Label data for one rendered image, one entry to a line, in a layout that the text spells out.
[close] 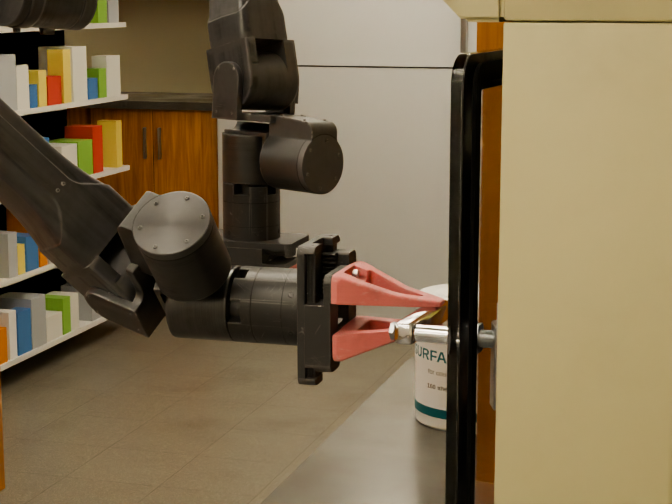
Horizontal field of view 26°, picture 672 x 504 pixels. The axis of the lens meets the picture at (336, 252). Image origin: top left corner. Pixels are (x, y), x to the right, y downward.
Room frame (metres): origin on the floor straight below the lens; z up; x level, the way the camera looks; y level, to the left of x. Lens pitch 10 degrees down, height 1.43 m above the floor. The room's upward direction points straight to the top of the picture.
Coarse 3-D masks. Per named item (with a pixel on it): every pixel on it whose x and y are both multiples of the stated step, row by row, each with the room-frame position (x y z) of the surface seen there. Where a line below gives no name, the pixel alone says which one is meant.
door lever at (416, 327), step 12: (420, 312) 1.00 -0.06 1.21; (432, 312) 1.00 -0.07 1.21; (444, 312) 1.02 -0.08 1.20; (396, 324) 0.97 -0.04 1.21; (408, 324) 0.96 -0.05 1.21; (420, 324) 0.97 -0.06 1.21; (432, 324) 1.00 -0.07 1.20; (396, 336) 0.96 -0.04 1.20; (408, 336) 0.96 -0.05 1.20; (420, 336) 0.96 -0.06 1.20; (432, 336) 0.96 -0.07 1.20; (444, 336) 0.95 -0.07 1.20
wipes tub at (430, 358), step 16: (432, 288) 1.67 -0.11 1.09; (416, 352) 1.63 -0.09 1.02; (432, 352) 1.60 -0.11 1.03; (416, 368) 1.63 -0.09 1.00; (432, 368) 1.60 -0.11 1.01; (416, 384) 1.63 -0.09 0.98; (432, 384) 1.60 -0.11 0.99; (416, 400) 1.63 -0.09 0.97; (432, 400) 1.60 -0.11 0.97; (416, 416) 1.63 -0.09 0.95; (432, 416) 1.60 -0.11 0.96
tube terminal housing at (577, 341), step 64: (512, 0) 0.89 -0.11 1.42; (576, 0) 0.88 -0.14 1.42; (640, 0) 0.87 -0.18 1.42; (512, 64) 0.89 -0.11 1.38; (576, 64) 0.88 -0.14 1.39; (640, 64) 0.87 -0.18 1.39; (512, 128) 0.89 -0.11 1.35; (576, 128) 0.88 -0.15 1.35; (640, 128) 0.87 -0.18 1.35; (512, 192) 0.89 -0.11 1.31; (576, 192) 0.88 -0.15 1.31; (640, 192) 0.87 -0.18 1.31; (512, 256) 0.89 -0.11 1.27; (576, 256) 0.88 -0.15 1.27; (640, 256) 0.87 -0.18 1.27; (512, 320) 0.89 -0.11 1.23; (576, 320) 0.88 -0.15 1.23; (640, 320) 0.87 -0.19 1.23; (512, 384) 0.89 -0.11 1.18; (576, 384) 0.88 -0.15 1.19; (640, 384) 0.87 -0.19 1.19; (512, 448) 0.89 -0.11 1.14; (576, 448) 0.88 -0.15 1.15; (640, 448) 0.87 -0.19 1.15
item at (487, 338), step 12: (480, 324) 0.95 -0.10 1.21; (492, 324) 0.95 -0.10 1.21; (480, 336) 0.95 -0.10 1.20; (492, 336) 0.94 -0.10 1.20; (480, 348) 0.95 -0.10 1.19; (492, 348) 0.95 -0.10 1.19; (492, 360) 0.94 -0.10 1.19; (492, 372) 0.94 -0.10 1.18; (492, 384) 0.94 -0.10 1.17; (492, 396) 0.94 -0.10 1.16
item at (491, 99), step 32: (480, 160) 0.95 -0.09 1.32; (480, 192) 0.95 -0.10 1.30; (480, 224) 0.95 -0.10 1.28; (480, 256) 0.95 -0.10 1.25; (448, 288) 0.91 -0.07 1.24; (480, 288) 0.96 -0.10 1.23; (448, 320) 0.91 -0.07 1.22; (480, 320) 0.96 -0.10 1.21; (448, 352) 0.91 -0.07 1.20; (480, 352) 0.96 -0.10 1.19; (448, 384) 0.91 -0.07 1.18; (480, 384) 0.96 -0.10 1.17; (448, 416) 0.91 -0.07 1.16; (480, 416) 0.96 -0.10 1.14; (448, 448) 0.91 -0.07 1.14; (480, 448) 0.96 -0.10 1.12; (448, 480) 0.91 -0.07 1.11; (480, 480) 0.96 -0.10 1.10
